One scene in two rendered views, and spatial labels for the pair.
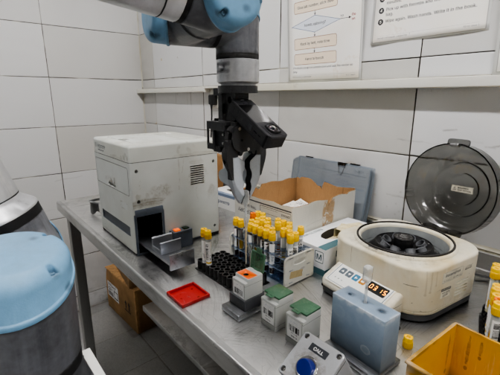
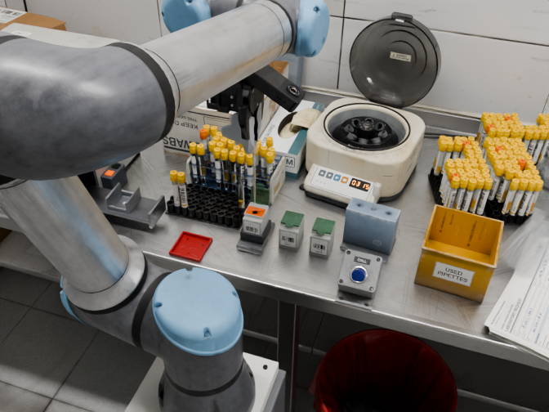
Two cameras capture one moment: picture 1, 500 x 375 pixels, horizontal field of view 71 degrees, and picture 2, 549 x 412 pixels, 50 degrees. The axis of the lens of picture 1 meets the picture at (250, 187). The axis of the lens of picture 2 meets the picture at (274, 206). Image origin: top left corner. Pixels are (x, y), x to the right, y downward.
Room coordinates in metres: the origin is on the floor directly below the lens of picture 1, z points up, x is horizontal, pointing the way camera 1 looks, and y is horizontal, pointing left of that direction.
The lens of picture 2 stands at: (-0.14, 0.44, 1.73)
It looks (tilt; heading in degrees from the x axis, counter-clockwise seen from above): 41 degrees down; 328
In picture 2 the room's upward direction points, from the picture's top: 1 degrees clockwise
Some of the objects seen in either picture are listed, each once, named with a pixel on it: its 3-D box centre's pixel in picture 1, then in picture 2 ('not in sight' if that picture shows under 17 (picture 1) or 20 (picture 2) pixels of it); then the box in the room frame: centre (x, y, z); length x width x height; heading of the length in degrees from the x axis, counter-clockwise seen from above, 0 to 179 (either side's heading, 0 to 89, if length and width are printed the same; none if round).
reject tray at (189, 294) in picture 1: (187, 294); (190, 246); (0.68, 0.13, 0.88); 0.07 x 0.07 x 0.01; 40
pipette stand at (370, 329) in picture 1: (362, 329); (370, 227); (0.50, -0.18, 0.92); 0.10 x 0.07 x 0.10; 35
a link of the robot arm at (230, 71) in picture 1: (236, 74); not in sight; (0.65, 0.02, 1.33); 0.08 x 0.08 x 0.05
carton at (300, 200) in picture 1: (294, 212); (226, 105); (1.03, -0.14, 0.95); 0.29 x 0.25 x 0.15; 130
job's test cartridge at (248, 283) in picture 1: (247, 287); (256, 221); (0.64, 0.00, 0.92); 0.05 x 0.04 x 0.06; 130
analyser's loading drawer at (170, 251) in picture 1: (162, 244); (114, 199); (0.86, 0.23, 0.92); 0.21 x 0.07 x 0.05; 40
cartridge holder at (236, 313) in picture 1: (247, 300); (256, 232); (0.64, 0.00, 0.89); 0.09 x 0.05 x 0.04; 130
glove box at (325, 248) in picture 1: (341, 240); (294, 132); (0.87, -0.24, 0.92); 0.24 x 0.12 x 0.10; 130
